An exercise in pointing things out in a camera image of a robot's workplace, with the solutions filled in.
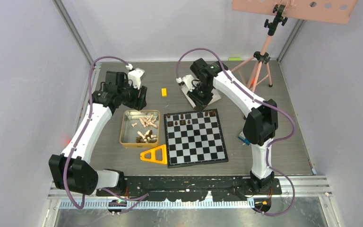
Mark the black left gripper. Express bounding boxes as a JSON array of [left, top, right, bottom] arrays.
[[118, 79, 147, 111]]

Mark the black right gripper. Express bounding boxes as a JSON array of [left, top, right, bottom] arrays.
[[186, 83, 213, 113]]

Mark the tin lid with bears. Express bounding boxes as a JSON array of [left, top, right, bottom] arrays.
[[181, 85, 222, 110]]

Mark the gold tin box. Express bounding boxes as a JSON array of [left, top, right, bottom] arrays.
[[120, 110, 161, 148]]

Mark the black white folding chessboard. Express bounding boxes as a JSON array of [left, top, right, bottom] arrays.
[[163, 109, 229, 168]]

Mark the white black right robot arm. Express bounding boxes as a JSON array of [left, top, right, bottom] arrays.
[[186, 58, 278, 194]]

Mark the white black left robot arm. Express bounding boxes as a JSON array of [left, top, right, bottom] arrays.
[[48, 68, 147, 196]]

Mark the small yellow block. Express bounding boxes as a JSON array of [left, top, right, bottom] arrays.
[[161, 88, 167, 97]]

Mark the blue white lego block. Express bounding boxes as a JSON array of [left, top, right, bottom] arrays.
[[238, 132, 250, 145]]

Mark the pink tripod music stand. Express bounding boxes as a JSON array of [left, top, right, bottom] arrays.
[[232, 0, 358, 92]]

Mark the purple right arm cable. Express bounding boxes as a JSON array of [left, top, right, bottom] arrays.
[[175, 47, 296, 218]]

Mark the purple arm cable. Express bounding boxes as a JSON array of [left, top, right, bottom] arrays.
[[175, 47, 296, 218], [62, 56, 151, 215]]

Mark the yellow triangular toy frame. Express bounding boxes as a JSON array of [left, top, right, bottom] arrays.
[[140, 144, 168, 165]]

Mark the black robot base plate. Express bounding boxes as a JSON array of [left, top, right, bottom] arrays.
[[96, 175, 282, 202]]

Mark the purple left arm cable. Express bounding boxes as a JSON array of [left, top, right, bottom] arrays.
[[62, 56, 151, 215]]

